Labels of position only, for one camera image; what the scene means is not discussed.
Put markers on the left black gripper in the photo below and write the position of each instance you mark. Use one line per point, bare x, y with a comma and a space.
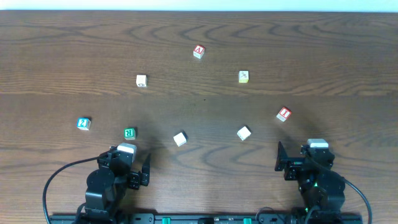
134, 180

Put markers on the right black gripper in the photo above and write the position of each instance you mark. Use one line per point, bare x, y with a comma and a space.
290, 168

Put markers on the red letter I block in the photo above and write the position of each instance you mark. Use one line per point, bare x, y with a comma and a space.
284, 114

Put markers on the blue number 2 block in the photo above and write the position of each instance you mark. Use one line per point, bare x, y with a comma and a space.
83, 124

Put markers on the red letter A block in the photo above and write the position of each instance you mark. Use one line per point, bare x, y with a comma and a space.
199, 51

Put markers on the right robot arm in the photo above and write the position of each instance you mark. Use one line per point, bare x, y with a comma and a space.
321, 189

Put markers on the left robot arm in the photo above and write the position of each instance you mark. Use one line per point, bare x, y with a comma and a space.
106, 187

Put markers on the green letter R block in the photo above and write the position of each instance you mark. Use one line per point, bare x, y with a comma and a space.
129, 134

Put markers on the plain wooden block centre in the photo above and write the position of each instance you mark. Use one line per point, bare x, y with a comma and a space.
180, 139

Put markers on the plain wooden block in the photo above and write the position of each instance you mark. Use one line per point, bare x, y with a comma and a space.
180, 139
244, 133

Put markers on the plain wooden block right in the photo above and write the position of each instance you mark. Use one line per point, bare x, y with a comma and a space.
244, 133

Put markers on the plain block with black drawing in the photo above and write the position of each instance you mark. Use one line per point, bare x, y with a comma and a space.
141, 80

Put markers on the yellow picture block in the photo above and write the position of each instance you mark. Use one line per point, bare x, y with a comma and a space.
243, 76

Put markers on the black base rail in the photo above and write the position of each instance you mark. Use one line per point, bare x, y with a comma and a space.
262, 218

